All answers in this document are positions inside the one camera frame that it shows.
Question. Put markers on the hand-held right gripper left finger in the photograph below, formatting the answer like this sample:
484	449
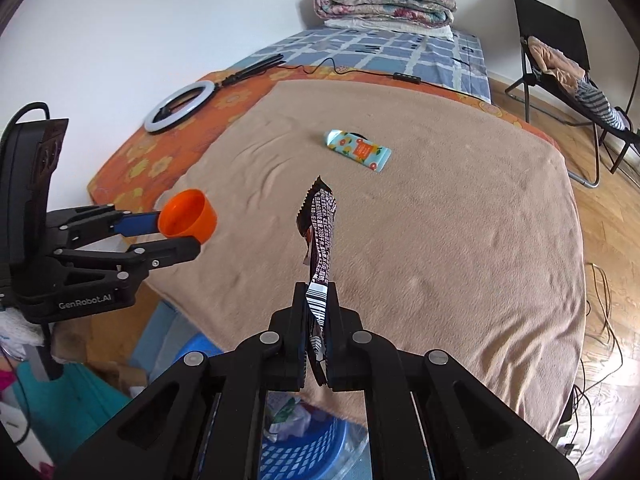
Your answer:
287	355

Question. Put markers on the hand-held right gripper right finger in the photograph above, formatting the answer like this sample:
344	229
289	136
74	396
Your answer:
345	355

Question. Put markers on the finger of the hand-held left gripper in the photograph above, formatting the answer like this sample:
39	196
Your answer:
135	223
165	252

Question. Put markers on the orange plastic cup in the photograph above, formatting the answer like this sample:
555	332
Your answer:
187	215

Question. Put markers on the green and white milk carton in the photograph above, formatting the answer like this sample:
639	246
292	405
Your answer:
280	410

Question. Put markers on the white tissue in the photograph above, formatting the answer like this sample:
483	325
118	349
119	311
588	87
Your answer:
306	420

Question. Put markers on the blue plastic basket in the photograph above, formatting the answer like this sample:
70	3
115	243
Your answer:
320	452

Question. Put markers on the dark brown snack wrapper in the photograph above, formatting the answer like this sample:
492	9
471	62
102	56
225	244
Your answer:
320	230

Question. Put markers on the orange floral bedsheet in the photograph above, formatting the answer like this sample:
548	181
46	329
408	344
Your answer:
165	160

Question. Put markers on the blue floor mat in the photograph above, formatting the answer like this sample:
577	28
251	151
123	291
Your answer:
160	335

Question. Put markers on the beige blanket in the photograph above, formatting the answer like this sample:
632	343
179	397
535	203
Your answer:
450	240

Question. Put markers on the teal mat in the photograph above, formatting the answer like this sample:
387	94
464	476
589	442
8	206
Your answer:
70	410

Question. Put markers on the floral print tube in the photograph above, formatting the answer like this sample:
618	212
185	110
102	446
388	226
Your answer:
357	150

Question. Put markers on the white power strip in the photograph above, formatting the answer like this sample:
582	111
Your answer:
567	440

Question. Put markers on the blue checked bedsheet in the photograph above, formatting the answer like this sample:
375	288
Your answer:
380	52

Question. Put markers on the folded floral quilt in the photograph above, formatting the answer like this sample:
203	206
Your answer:
385	2

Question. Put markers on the striped shirt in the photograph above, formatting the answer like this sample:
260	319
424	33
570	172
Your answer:
600	105

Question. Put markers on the beige pink garment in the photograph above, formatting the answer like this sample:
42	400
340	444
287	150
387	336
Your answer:
555	62

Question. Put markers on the black folding chair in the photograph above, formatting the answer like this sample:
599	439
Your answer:
550	22

